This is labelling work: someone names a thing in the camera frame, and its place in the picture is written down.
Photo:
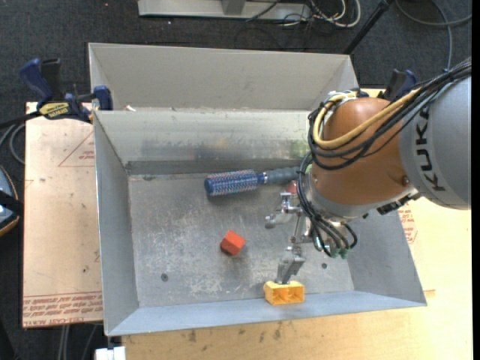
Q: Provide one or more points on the black cylinder on white bracket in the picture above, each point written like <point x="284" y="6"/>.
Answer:
<point x="392" y="206"/>

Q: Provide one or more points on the yellow toy brick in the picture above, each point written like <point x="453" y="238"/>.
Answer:
<point x="284" y="294"/>

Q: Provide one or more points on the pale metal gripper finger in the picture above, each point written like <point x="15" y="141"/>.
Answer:
<point x="285" y="208"/>
<point x="290" y="264"/>

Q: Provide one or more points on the small red-brown round object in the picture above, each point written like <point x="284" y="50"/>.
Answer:
<point x="291" y="186"/>

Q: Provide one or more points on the red block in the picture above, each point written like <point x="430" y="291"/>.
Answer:
<point x="232" y="242"/>

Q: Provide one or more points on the grey metal bin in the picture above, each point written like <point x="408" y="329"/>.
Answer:
<point x="187" y="238"/>

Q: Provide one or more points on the brown cardboard board, red print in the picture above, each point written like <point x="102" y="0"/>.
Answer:
<point x="60" y="219"/>

